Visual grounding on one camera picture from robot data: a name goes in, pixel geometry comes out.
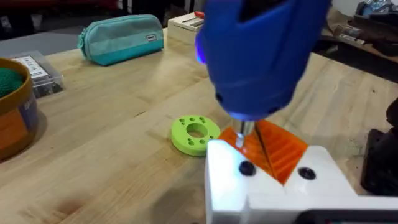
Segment white orange left gripper right finger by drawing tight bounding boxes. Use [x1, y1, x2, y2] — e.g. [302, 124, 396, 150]
[256, 119, 357, 196]

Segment white orange left gripper left finger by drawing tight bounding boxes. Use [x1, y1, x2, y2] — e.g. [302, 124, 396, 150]
[204, 126, 286, 224]

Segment blue electric screwdriver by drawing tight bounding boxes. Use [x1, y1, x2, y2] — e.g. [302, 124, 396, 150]
[195, 0, 332, 149]

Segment green disc with holes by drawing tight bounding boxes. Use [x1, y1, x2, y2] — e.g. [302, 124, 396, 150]
[170, 115, 222, 157]

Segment heap of tools and boxes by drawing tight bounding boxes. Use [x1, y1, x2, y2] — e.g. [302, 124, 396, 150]
[320, 0, 398, 65]

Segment pale wooden box with tools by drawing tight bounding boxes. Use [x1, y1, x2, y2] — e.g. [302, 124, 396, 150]
[167, 11, 206, 46]

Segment teal zip pouch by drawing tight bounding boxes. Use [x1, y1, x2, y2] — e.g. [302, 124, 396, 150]
[76, 14, 165, 66]

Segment clear plastic box with label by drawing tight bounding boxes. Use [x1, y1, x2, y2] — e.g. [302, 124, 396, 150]
[9, 50, 65, 99]

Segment brown tub with toys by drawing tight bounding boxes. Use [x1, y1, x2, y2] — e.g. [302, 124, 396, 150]
[0, 58, 40, 161]

